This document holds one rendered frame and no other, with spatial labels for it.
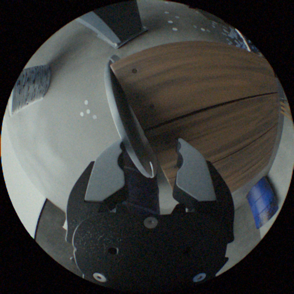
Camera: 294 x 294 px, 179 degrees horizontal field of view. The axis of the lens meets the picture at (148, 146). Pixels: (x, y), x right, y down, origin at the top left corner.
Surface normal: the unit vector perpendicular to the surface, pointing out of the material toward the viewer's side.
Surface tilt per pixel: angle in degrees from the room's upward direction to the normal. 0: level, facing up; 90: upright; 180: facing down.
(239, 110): 0
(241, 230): 90
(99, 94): 0
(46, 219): 90
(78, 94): 0
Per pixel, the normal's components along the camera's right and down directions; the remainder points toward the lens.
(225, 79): -0.02, 0.53
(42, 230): 0.93, -0.30
